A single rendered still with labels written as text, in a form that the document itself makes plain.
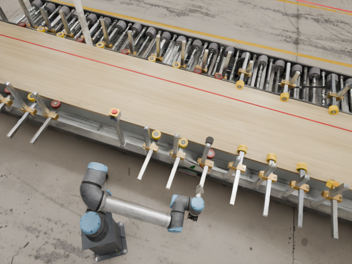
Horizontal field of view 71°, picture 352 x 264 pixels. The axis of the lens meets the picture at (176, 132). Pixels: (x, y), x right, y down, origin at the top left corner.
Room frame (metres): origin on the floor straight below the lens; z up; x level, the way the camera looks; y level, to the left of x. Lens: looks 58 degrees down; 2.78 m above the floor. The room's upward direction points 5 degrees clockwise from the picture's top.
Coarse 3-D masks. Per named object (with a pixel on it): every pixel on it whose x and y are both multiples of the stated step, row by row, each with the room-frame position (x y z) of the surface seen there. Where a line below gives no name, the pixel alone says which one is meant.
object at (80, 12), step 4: (76, 0) 2.22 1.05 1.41; (76, 4) 2.22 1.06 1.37; (80, 4) 2.24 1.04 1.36; (76, 8) 2.22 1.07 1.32; (80, 8) 2.23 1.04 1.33; (80, 12) 2.22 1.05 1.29; (80, 16) 2.22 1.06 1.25; (84, 16) 2.26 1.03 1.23; (80, 20) 2.22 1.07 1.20; (84, 20) 2.24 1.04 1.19; (84, 24) 2.22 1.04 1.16; (84, 28) 2.22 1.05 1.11; (88, 28) 2.26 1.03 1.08; (84, 32) 2.22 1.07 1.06; (88, 32) 2.24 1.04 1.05; (84, 36) 2.23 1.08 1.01; (88, 36) 2.22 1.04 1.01; (88, 40) 2.22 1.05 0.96; (88, 44) 2.22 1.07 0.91; (92, 44) 2.26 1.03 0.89
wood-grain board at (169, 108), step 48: (0, 48) 2.03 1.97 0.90; (96, 48) 2.18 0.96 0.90; (48, 96) 1.45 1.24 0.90; (96, 96) 1.50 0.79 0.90; (144, 96) 1.56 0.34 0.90; (192, 96) 1.61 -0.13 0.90; (240, 96) 1.67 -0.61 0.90; (240, 144) 1.12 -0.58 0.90; (288, 144) 1.17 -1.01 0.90; (336, 144) 1.22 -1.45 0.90
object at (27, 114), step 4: (32, 104) 1.40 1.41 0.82; (36, 104) 1.40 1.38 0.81; (28, 112) 1.30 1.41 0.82; (24, 116) 1.25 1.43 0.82; (28, 116) 1.27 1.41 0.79; (20, 120) 1.20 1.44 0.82; (24, 120) 1.22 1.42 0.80; (16, 124) 1.16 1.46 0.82; (20, 124) 1.17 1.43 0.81; (16, 128) 1.12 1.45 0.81; (12, 132) 1.07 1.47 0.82; (8, 136) 1.03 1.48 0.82; (12, 136) 1.04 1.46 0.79
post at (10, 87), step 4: (4, 84) 1.33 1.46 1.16; (8, 84) 1.33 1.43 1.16; (8, 88) 1.32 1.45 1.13; (12, 88) 1.34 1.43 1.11; (12, 92) 1.32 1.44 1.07; (16, 92) 1.35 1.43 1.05; (16, 96) 1.32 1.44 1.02; (16, 100) 1.33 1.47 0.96; (20, 100) 1.33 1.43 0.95; (20, 104) 1.32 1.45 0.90; (24, 104) 1.34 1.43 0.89; (24, 108) 1.32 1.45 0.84
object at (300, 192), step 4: (300, 172) 0.87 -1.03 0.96; (304, 172) 0.88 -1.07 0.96; (300, 176) 0.84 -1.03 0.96; (300, 192) 0.71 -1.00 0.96; (300, 196) 0.67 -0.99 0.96; (300, 200) 0.64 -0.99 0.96; (300, 204) 0.61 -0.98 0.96; (300, 208) 0.58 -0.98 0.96; (300, 212) 0.55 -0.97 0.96; (300, 216) 0.52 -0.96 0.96; (296, 220) 0.50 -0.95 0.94; (300, 220) 0.49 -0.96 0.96; (296, 224) 0.47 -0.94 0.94; (300, 224) 0.46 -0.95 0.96
